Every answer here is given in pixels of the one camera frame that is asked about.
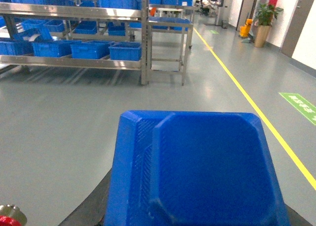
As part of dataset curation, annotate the blue block part with knob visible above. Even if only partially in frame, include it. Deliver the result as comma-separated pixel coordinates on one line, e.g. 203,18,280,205
104,110,290,226

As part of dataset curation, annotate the stainless steel shelf rack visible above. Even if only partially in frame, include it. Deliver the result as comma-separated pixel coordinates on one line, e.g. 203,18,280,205
0,0,149,84

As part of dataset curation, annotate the blue bin front right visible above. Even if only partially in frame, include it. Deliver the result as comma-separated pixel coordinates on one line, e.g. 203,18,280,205
109,42,142,61

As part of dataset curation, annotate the blue bin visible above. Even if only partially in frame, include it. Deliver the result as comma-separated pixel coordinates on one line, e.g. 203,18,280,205
70,40,115,59
109,42,142,61

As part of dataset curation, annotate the stainless steel side table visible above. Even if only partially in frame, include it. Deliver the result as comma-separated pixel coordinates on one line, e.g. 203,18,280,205
146,16,193,86

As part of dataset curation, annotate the blue bin front left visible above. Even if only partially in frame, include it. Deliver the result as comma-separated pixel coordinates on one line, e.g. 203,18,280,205
70,40,115,59

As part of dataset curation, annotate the seated person white shirt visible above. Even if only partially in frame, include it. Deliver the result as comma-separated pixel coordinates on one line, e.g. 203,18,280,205
200,0,216,16

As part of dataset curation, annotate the yellow mop bucket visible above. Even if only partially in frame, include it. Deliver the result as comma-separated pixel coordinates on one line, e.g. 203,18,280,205
239,19,253,38

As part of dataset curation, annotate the potted plant in tan pot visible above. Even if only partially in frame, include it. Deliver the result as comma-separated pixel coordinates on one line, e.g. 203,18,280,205
254,3,284,48

